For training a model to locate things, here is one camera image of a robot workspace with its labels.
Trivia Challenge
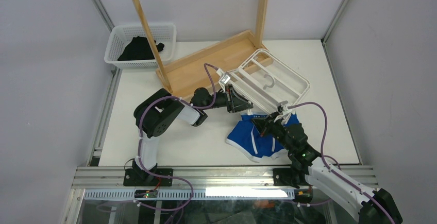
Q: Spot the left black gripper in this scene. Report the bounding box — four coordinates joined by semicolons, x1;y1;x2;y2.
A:
201;85;253;114

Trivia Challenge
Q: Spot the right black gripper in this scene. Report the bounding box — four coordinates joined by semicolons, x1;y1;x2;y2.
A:
250;112;294;153

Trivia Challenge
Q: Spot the blue boxer underwear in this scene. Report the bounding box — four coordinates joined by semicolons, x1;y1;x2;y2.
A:
225;113;287;163

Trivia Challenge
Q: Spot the white plastic clip hanger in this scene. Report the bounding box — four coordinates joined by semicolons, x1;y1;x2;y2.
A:
227;49;310;114

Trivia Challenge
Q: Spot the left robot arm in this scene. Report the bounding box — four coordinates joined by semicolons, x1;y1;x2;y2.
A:
123;84;254;186

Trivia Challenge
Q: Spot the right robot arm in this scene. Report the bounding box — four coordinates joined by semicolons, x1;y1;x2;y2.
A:
251;113;403;223

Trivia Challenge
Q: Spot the wooden hanger stand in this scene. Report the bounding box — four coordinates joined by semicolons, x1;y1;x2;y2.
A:
116;0;268;102

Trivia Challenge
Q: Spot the black garment in basket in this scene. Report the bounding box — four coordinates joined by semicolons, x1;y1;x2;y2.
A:
117;37;155;61

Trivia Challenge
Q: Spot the white perforated plastic basket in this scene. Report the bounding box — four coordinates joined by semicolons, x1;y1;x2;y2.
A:
104;23;177;69

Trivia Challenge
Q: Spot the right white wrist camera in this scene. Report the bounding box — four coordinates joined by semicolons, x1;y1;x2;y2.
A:
274;100;295;123

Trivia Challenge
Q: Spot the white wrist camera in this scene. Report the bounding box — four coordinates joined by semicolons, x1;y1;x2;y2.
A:
274;100;295;123
216;68;231;87

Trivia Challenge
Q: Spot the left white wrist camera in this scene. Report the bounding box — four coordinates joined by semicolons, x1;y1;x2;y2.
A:
216;68;231;87

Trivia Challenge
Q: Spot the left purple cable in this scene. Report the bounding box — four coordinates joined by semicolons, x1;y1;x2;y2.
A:
136;62;219;224

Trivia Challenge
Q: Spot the purple cable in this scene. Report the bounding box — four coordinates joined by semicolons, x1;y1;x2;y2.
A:
136;62;219;224
289;101;397;224

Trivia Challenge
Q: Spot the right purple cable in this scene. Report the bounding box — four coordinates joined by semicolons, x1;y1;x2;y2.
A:
289;101;397;224

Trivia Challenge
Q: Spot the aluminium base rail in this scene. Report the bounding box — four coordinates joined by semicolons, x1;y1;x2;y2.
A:
71;165;380;203

